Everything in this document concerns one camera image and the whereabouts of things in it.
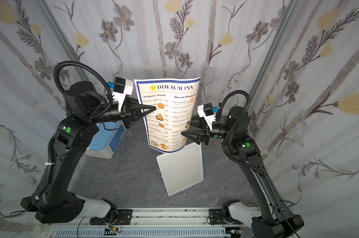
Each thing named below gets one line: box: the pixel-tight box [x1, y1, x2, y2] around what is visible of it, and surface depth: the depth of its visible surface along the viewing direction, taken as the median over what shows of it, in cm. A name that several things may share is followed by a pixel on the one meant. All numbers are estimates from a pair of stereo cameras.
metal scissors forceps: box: [114, 141, 134, 174], surface depth 103 cm
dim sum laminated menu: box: [133, 76, 201, 154], surface depth 47 cm
